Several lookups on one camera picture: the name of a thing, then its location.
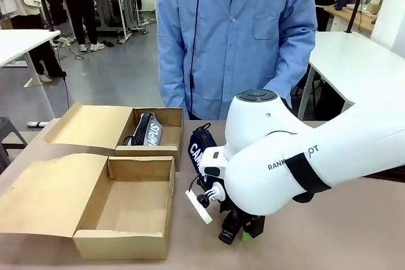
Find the grey metal workbench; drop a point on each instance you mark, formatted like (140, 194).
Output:
(110, 4)

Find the grey campus zipper pouch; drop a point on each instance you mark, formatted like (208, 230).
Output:
(151, 131)

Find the large open cardboard box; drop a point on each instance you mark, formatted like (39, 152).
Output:
(47, 194)

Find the white table with white legs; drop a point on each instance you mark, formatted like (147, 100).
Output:
(22, 42)

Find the grey stool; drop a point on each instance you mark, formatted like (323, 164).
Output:
(11, 137)

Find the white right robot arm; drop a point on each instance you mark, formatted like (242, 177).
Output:
(316, 143)

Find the blue mug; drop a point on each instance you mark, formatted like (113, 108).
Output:
(340, 4)

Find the wooden table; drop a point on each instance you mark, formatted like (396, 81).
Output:
(357, 18)

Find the white table with grey frame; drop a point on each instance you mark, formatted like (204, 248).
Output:
(348, 58)

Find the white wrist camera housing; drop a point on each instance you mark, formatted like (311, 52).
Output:
(212, 162)

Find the person with beige shoes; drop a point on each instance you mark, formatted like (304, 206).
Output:
(47, 61)

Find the white cylinder container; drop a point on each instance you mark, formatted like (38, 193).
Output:
(376, 3)

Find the person in blue shirt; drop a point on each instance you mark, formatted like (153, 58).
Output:
(228, 36)

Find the cardboard box holding grey pouch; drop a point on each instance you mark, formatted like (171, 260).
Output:
(88, 124)

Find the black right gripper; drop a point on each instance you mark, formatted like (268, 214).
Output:
(231, 210)

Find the white flat mount plate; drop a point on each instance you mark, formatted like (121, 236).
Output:
(198, 205)

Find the navy campus zipper pouch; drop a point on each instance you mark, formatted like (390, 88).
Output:
(196, 150)

